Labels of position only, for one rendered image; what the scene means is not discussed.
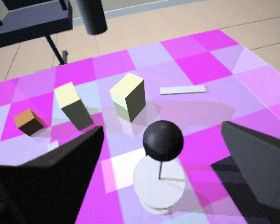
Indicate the white flat bar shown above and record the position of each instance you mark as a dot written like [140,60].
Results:
[182,90]
[53,145]

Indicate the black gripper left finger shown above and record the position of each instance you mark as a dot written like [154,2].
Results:
[50,189]

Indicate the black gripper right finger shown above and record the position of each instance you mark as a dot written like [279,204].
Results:
[257,155]

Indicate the small orange-brown cube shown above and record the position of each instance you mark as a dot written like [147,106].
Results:
[28,122]

